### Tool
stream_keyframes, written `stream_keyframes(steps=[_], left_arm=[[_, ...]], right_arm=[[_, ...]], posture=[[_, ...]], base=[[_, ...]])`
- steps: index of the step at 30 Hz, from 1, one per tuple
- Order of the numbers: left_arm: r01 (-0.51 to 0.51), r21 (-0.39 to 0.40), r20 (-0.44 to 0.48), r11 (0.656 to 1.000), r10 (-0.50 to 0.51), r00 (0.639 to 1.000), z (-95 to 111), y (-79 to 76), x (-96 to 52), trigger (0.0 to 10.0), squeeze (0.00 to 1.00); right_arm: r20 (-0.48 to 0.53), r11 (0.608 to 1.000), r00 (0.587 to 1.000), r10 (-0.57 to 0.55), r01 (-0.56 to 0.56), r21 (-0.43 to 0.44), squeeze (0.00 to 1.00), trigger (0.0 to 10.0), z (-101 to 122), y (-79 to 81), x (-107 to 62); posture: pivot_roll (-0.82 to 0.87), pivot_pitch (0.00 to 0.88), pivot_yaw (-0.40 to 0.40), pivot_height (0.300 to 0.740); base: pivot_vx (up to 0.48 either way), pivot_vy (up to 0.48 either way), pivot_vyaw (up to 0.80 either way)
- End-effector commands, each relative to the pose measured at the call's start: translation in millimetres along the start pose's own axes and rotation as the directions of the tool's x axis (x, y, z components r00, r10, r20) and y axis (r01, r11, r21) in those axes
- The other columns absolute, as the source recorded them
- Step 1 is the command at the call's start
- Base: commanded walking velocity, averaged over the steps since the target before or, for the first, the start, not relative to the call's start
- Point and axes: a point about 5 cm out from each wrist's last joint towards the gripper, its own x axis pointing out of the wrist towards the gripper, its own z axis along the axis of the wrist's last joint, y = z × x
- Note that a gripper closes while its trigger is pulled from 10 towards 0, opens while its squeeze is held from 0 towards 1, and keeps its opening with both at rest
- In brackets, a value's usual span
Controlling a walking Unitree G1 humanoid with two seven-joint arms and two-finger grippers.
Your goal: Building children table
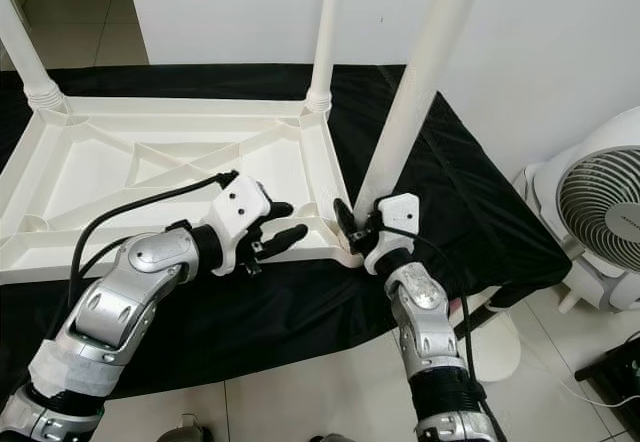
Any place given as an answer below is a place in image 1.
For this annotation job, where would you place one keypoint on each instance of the black table cloth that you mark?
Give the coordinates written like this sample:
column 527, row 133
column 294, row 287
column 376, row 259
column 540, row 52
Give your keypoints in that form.
column 300, row 322

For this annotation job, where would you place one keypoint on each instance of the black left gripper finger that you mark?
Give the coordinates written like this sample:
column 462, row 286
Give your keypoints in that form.
column 282, row 242
column 280, row 210

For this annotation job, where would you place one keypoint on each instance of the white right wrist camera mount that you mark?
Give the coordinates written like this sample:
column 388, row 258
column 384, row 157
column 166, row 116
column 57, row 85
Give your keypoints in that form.
column 400, row 212

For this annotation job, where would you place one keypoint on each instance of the white round base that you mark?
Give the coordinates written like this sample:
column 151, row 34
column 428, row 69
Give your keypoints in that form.
column 500, row 347

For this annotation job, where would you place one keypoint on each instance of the white plastic table top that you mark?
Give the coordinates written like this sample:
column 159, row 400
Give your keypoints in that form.
column 100, row 177

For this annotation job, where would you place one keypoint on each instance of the black floor object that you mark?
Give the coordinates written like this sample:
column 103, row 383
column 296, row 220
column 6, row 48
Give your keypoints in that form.
column 615, row 377

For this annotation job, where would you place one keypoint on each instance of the black table leg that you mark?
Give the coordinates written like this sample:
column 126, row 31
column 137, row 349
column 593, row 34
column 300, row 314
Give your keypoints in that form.
column 472, row 322

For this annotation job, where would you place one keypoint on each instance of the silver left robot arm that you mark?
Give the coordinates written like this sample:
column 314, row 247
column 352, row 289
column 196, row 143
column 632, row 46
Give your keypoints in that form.
column 120, row 302

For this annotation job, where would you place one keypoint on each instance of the white plastic table leg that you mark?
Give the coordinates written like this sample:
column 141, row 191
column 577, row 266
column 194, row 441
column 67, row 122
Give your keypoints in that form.
column 32, row 62
column 420, row 72
column 327, row 22

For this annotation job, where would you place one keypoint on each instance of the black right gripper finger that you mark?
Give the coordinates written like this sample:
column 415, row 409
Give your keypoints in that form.
column 346, row 224

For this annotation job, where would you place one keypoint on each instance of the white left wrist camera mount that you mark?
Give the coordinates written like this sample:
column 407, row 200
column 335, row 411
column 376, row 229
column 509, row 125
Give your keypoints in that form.
column 240, row 202

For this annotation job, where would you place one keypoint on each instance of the white floor fan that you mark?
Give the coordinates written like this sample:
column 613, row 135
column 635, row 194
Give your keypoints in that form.
column 595, row 212

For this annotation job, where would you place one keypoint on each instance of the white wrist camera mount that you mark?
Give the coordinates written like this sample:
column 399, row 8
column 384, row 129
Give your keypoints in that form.
column 400, row 212
column 240, row 202

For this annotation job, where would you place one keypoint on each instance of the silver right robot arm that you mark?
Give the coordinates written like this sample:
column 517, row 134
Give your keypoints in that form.
column 425, row 322

